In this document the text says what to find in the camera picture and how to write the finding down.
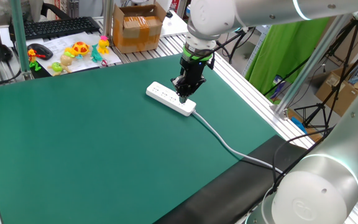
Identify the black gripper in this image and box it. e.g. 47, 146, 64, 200
170, 57, 207, 104

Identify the white four-outlet power strip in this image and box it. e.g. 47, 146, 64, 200
145, 81, 197, 118

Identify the white side table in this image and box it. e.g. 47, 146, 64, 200
159, 11, 190, 37

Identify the taped cardboard box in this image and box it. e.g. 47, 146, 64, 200
112, 2, 167, 54

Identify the white slotted shelf upright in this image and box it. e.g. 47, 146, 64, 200
242, 24, 273, 77

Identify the yellow chick toy pink hat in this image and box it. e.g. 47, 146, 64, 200
97, 35, 111, 55

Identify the blue white package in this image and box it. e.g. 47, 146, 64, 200
272, 74, 288, 101

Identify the teal dolphin toy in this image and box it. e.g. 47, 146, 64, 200
90, 43, 103, 63

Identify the bright green cloth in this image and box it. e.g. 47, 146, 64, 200
244, 17, 332, 96

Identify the green table mat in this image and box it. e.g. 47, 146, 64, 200
0, 53, 280, 224

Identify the yellow orange turtle toy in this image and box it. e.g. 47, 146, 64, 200
64, 41, 91, 57

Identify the black table mat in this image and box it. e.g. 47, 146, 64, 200
154, 134, 315, 224

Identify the blue plastic object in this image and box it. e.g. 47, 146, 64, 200
290, 116, 309, 135

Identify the beige caterpillar toy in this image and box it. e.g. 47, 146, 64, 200
60, 51, 76, 74

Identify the green headed snail toy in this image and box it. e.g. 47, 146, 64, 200
47, 62, 65, 77

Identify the white printed paper sheet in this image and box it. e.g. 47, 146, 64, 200
26, 30, 122, 77

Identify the black keyboard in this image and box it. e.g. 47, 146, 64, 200
8, 16, 101, 42

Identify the open cardboard box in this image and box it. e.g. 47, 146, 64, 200
314, 58, 358, 116

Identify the black computer mouse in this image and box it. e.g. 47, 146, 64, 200
27, 43, 54, 61

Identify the red yellow green figure toy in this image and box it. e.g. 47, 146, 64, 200
27, 49, 47, 72

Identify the black office chair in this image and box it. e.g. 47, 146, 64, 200
35, 0, 71, 21

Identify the black tripod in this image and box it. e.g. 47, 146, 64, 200
293, 18, 358, 128

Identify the grey power strip cable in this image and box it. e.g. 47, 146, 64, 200
192, 110, 283, 174

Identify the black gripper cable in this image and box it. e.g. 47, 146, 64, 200
211, 26, 256, 66

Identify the aluminium frame post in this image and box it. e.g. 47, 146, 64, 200
272, 14, 354, 121
8, 0, 34, 81
102, 0, 115, 37

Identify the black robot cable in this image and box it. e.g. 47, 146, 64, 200
271, 124, 335, 187

